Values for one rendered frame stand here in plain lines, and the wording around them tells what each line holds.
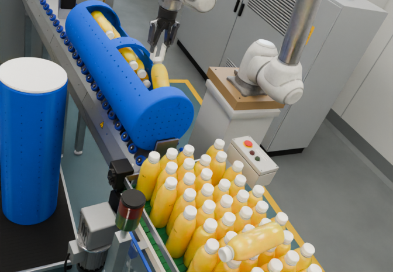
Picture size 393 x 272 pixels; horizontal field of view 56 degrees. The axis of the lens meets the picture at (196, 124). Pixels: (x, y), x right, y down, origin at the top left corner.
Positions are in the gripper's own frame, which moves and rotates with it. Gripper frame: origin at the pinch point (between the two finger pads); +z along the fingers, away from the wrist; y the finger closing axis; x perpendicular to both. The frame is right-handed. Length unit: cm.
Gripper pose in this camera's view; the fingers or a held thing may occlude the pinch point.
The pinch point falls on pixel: (158, 52)
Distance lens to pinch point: 159.3
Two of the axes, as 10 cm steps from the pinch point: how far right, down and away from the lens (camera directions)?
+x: 5.1, 6.2, -6.0
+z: -2.7, 7.7, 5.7
